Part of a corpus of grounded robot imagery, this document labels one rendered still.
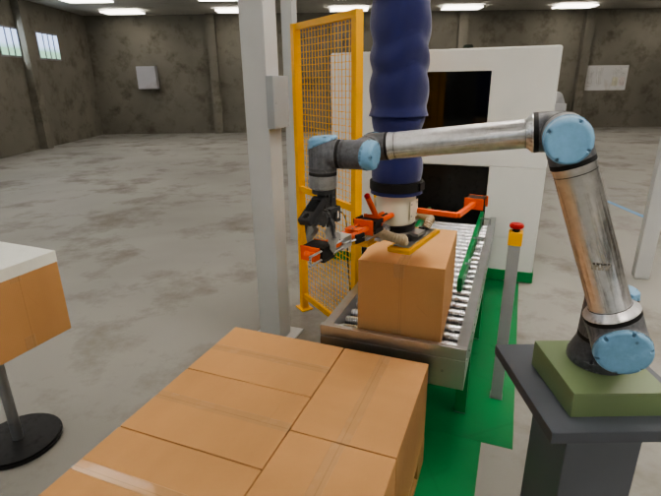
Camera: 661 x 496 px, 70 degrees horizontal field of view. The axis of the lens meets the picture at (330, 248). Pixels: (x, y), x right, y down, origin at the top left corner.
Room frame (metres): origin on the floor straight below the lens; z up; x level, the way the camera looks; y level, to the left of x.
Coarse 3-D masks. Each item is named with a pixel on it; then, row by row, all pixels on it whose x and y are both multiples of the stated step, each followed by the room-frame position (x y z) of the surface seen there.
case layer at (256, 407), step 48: (240, 336) 2.08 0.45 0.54; (192, 384) 1.69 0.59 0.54; (240, 384) 1.68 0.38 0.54; (288, 384) 1.68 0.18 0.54; (336, 384) 1.67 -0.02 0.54; (384, 384) 1.67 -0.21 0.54; (144, 432) 1.40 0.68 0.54; (192, 432) 1.40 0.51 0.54; (240, 432) 1.39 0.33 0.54; (288, 432) 1.39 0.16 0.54; (336, 432) 1.39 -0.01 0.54; (384, 432) 1.38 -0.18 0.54; (96, 480) 1.18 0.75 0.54; (144, 480) 1.18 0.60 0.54; (192, 480) 1.18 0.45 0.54; (240, 480) 1.17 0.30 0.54; (288, 480) 1.17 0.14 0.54; (336, 480) 1.17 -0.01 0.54; (384, 480) 1.17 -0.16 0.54
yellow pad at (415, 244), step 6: (420, 228) 1.99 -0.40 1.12; (432, 228) 2.04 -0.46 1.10; (408, 234) 1.89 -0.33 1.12; (426, 234) 1.96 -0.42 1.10; (432, 234) 1.98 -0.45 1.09; (408, 240) 1.87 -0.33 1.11; (414, 240) 1.88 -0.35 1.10; (420, 240) 1.90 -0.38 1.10; (426, 240) 1.92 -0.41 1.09; (390, 246) 1.83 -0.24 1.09; (396, 246) 1.83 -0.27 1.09; (402, 246) 1.81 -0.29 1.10; (408, 246) 1.81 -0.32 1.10; (414, 246) 1.82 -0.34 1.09; (420, 246) 1.86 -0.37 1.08; (396, 252) 1.80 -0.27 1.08; (402, 252) 1.79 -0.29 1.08; (408, 252) 1.77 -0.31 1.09
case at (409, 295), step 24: (384, 240) 2.34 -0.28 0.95; (432, 240) 2.33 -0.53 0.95; (360, 264) 2.06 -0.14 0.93; (384, 264) 2.02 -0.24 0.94; (408, 264) 2.00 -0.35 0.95; (432, 264) 1.99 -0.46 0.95; (360, 288) 2.06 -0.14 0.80; (384, 288) 2.02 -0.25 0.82; (408, 288) 1.99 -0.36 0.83; (432, 288) 1.95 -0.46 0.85; (360, 312) 2.06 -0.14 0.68; (384, 312) 2.02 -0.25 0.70; (408, 312) 1.98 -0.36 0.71; (432, 312) 1.95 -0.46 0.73; (408, 336) 1.98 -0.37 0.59; (432, 336) 1.95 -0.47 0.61
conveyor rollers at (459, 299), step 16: (432, 224) 3.97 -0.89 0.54; (448, 224) 3.94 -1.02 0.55; (464, 224) 3.95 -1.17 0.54; (464, 240) 3.52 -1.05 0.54; (480, 240) 3.55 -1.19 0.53; (464, 256) 3.17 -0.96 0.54; (464, 288) 2.64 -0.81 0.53; (464, 304) 2.39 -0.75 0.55; (352, 320) 2.24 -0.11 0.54; (448, 320) 2.23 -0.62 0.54; (448, 336) 2.06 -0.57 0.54
